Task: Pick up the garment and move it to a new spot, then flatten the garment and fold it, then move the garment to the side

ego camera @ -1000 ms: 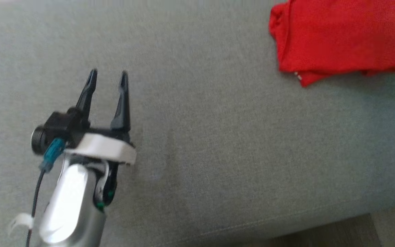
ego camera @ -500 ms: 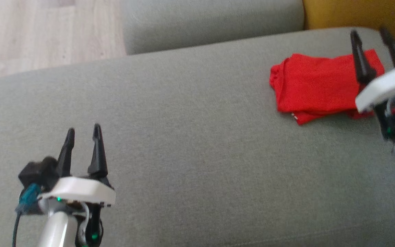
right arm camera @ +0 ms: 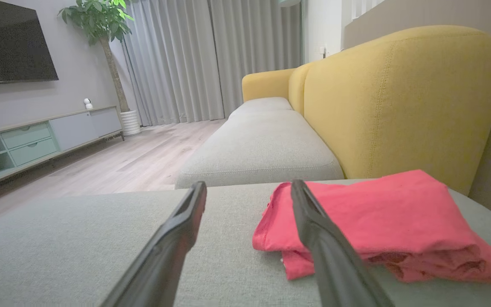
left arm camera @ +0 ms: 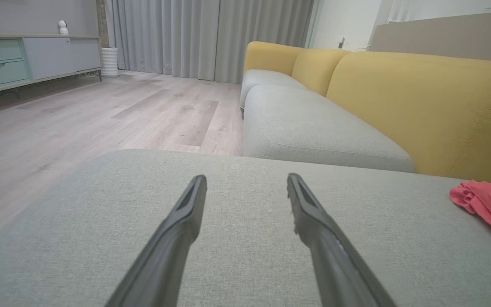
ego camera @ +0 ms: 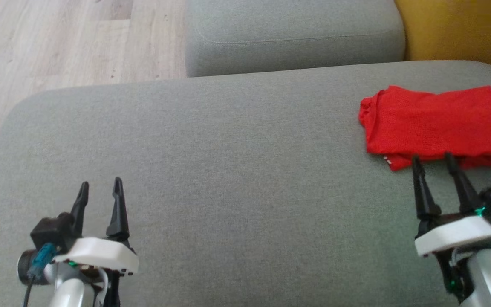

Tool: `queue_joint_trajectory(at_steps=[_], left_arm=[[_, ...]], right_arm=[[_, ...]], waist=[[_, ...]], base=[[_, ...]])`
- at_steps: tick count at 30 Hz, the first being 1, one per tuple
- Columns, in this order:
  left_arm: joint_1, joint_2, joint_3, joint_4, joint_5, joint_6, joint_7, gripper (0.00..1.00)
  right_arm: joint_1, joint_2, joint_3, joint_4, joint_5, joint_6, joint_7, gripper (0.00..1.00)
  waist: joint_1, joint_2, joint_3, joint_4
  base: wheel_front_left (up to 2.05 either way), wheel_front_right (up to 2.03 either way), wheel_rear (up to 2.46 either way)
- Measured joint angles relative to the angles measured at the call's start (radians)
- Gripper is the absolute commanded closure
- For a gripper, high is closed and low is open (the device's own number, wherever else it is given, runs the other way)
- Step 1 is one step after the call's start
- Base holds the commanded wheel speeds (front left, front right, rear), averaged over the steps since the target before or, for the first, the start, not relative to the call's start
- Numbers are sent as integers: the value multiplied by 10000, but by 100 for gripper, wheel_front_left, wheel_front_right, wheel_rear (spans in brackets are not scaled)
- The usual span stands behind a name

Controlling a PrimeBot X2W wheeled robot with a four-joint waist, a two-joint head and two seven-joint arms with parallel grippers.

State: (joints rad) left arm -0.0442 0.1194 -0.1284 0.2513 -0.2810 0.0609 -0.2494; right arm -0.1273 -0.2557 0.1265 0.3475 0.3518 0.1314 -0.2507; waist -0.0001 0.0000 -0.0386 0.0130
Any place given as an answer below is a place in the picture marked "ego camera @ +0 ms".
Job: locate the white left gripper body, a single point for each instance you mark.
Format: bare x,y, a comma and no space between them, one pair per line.
100,253

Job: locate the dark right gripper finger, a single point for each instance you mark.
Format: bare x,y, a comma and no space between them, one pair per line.
465,192
425,196

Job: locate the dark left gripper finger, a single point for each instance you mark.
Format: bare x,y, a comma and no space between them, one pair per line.
119,213
80,209

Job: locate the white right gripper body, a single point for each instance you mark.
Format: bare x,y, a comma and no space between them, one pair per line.
458,234

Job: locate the red shorts white trim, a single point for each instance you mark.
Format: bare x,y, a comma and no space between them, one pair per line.
399,163

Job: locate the red basketball jersey white sleeves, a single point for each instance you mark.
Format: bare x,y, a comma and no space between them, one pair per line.
433,119

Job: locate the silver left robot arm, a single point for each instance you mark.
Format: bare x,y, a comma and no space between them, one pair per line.
68,294

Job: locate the large grey sofa seat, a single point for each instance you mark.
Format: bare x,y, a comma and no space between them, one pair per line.
249,192

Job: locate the yellow cushion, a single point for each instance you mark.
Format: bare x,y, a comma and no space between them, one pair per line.
463,30

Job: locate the grey sofa cushion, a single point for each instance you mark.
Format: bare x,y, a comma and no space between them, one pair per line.
292,34

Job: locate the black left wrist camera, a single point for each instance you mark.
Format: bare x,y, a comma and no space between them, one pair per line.
51,230

